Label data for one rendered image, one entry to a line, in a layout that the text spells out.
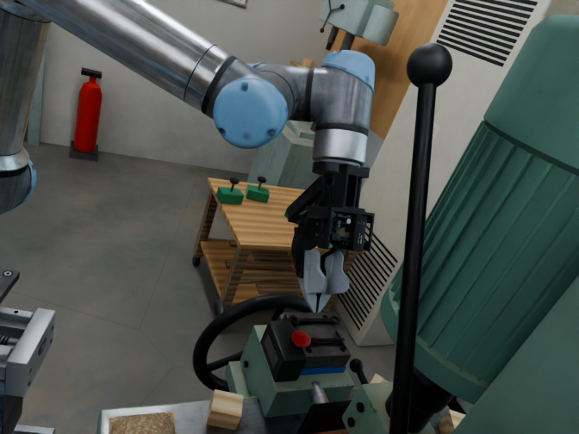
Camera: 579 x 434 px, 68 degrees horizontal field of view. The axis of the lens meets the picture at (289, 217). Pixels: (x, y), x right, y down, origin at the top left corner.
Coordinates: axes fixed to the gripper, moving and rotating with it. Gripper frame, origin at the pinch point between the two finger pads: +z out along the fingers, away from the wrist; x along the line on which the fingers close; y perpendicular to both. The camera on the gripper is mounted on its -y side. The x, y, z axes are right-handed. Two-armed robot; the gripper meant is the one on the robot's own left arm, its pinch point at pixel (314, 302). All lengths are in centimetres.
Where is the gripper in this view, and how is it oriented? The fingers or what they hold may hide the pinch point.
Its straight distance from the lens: 63.6
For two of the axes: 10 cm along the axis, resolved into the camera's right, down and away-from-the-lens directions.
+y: 4.6, 0.5, -8.9
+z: -1.2, 9.9, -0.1
